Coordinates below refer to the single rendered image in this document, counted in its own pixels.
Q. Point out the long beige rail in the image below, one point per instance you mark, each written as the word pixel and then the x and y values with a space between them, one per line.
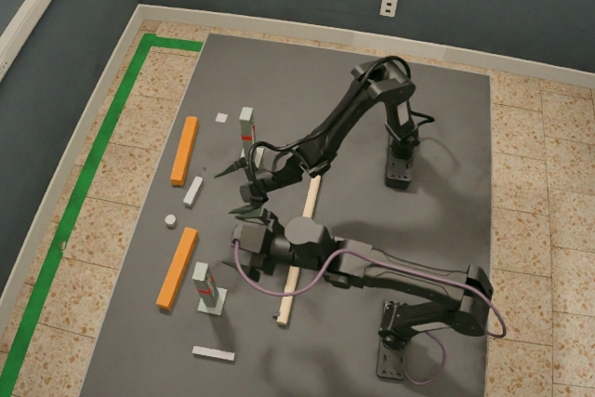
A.
pixel 293 272

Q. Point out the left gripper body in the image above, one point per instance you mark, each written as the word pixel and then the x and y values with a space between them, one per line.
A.
pixel 268 245

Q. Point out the white rectangular bar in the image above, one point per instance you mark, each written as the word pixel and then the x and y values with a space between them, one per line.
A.
pixel 214 353
pixel 193 191

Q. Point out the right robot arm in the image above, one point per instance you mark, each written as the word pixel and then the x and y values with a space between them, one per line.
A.
pixel 319 153

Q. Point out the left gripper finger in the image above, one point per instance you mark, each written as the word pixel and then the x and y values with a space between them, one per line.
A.
pixel 255 216
pixel 233 265

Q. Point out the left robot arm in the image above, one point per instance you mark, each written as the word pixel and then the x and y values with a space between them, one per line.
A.
pixel 313 246

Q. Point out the orange rectangular bar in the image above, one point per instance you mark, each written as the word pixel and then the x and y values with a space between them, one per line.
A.
pixel 184 151
pixel 177 269

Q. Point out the grey cylinder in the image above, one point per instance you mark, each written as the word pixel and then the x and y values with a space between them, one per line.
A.
pixel 170 221

